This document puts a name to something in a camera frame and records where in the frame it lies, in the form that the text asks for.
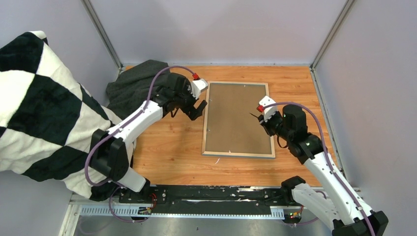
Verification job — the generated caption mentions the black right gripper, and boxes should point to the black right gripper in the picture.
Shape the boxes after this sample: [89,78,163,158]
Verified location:
[258,109,292,141]

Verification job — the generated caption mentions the white slotted cable duct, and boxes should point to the white slotted cable duct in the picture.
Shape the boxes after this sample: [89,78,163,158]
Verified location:
[80,205,285,220]

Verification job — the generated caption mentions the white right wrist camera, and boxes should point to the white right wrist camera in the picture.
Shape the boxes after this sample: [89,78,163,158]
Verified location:
[257,95,277,122]

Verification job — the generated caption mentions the black white checkered blanket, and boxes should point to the black white checkered blanket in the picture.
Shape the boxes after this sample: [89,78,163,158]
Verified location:
[0,31,121,202]

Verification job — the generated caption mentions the aluminium corner post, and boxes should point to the aluminium corner post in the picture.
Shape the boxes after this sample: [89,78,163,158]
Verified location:
[310,0,356,70]
[81,0,123,73]

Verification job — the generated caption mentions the right aluminium corner post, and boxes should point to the right aluminium corner post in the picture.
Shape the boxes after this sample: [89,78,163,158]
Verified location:
[310,0,356,70]

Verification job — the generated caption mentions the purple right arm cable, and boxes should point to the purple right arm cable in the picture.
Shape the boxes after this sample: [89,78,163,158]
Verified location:
[256,101,377,236]

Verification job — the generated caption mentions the left aluminium corner post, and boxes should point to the left aluminium corner post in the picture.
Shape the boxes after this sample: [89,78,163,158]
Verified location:
[81,0,123,73]

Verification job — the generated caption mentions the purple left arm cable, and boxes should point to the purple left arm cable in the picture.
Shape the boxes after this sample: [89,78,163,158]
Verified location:
[84,65,200,223]

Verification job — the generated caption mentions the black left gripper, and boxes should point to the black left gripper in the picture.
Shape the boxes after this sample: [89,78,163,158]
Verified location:
[174,81,207,120]

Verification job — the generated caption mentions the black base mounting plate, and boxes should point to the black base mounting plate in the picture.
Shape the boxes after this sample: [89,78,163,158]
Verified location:
[119,185,301,215]

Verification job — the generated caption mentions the dark grey cloth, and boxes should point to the dark grey cloth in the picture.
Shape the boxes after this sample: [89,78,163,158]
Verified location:
[106,59,168,119]

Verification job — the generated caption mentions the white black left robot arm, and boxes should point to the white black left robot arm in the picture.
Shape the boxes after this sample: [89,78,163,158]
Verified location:
[85,73,209,203]

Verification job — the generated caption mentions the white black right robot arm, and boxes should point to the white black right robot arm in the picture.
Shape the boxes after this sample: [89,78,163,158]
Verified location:
[257,100,388,236]

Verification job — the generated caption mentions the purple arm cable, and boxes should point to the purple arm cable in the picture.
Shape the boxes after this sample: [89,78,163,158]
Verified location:
[256,101,377,236]
[84,65,200,223]

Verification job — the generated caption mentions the wooden photo frame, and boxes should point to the wooden photo frame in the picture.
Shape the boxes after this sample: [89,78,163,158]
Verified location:
[202,81,275,159]

